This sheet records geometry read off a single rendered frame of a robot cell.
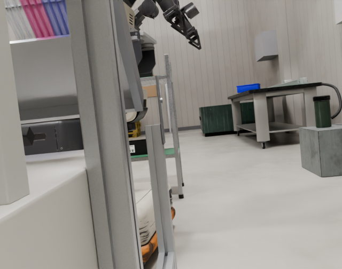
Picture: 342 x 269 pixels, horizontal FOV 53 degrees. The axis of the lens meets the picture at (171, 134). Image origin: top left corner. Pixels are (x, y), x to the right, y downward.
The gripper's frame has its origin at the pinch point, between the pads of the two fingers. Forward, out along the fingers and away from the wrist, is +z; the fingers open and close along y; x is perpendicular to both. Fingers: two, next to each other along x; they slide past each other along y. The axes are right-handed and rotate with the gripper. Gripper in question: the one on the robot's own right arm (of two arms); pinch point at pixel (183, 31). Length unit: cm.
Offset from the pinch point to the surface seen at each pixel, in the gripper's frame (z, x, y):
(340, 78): 77, -147, 390
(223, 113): 30, 31, 669
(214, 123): 39, 61, 667
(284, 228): 105, 10, 42
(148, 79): -15, 42, 111
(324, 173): 121, -34, 157
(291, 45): -13, -154, 572
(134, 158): 30, 83, 109
